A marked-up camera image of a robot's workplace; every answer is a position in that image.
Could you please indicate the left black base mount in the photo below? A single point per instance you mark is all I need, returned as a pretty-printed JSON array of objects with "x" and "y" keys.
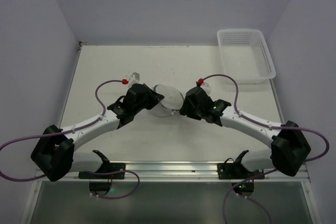
[{"x": 102, "y": 188}]

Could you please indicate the white plastic basket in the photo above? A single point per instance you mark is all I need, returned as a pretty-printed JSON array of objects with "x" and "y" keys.
[{"x": 245, "y": 55}]

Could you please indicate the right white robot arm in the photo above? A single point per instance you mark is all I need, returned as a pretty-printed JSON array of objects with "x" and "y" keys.
[{"x": 287, "y": 147}]

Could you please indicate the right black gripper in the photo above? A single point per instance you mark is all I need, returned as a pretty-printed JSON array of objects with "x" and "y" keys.
[{"x": 192, "y": 102}]

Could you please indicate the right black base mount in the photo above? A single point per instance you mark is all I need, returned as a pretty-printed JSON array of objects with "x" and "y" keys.
[{"x": 233, "y": 169}]

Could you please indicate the white mesh laundry bag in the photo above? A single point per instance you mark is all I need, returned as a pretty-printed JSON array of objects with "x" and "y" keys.
[{"x": 171, "y": 104}]

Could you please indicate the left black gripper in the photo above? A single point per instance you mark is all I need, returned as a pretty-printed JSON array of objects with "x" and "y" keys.
[{"x": 146, "y": 96}]

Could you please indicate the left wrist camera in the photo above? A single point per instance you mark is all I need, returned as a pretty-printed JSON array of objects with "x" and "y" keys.
[{"x": 133, "y": 78}]

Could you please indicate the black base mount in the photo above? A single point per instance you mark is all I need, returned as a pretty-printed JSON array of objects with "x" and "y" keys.
[
  {"x": 233, "y": 169},
  {"x": 102, "y": 188}
]

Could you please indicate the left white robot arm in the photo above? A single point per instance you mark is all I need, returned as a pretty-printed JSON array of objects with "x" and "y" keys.
[{"x": 56, "y": 151}]

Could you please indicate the aluminium mounting rail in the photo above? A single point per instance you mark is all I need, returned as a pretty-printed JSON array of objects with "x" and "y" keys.
[{"x": 150, "y": 171}]

